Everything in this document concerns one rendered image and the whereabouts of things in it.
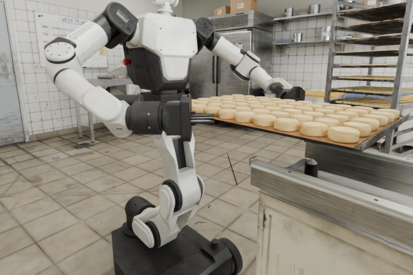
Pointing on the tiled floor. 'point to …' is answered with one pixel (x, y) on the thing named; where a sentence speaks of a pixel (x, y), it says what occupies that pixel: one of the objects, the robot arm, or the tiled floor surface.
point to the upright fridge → (224, 81)
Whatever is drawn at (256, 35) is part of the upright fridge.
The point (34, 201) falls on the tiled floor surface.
